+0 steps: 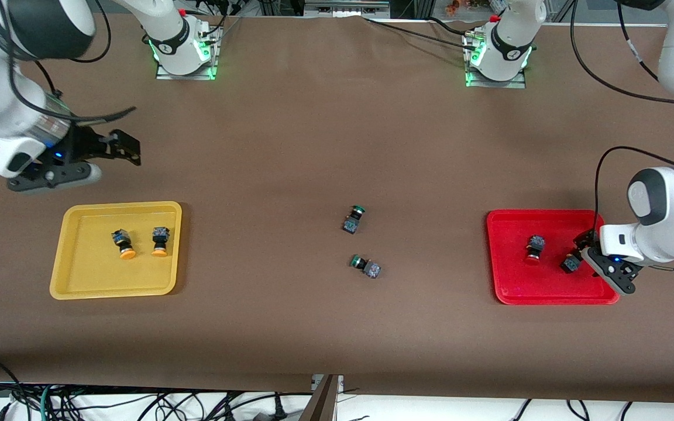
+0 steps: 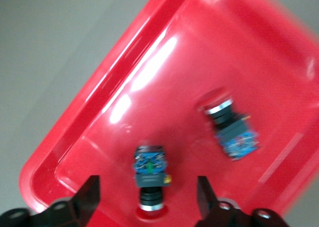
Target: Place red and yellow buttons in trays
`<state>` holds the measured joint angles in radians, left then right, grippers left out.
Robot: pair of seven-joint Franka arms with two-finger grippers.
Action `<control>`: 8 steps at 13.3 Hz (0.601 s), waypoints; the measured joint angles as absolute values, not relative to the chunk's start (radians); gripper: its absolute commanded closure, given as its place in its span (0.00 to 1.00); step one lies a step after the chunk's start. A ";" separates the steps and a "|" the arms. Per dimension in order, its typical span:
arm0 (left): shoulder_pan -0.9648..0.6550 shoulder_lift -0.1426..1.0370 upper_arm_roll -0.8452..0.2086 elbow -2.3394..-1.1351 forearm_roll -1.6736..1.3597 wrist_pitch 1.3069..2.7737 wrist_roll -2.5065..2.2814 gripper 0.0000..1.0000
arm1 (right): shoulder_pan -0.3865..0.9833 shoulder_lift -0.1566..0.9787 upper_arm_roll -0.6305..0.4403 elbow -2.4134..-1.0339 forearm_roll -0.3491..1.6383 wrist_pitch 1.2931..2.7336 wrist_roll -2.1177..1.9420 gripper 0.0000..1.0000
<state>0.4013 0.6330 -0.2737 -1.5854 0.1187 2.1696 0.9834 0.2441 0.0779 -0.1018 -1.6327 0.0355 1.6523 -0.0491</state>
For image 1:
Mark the red plastic tray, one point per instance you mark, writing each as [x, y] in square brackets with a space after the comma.
[536, 286]

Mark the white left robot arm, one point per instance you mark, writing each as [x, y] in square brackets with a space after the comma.
[670, 210]

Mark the aluminium frame rail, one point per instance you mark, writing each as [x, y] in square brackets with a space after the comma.
[346, 7]

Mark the dark table leg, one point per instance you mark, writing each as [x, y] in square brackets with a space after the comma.
[322, 403]

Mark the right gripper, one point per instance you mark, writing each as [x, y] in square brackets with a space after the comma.
[82, 144]

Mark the yellow push button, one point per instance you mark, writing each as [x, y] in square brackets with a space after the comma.
[123, 242]
[160, 240]

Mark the brown table cover sheet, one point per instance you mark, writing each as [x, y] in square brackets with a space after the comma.
[337, 146]

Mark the yellow plastic tray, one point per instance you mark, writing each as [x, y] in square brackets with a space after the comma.
[79, 280]

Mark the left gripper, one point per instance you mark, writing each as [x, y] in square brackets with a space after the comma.
[585, 240]

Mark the red push button switch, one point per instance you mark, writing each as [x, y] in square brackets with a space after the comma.
[535, 245]

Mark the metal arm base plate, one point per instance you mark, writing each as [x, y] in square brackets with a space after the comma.
[164, 73]
[492, 83]

